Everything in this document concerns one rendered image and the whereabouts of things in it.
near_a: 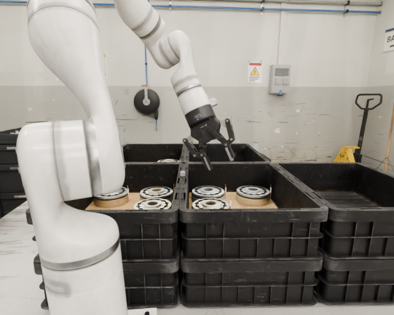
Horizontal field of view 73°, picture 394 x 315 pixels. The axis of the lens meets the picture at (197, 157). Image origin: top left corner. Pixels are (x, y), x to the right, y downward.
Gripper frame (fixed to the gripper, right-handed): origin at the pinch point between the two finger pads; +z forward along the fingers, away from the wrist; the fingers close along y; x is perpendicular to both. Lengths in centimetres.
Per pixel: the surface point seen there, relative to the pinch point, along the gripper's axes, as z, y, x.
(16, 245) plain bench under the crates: 0, -68, -9
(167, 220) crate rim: 6.0, -9.0, -21.5
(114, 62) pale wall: -173, -149, 270
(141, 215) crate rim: 3.3, -12.8, -23.0
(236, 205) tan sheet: 14.9, -3.3, 10.1
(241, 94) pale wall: -65, -11, 341
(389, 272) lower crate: 35.8, 25.6, -5.0
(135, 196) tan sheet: 0.8, -32.7, 8.1
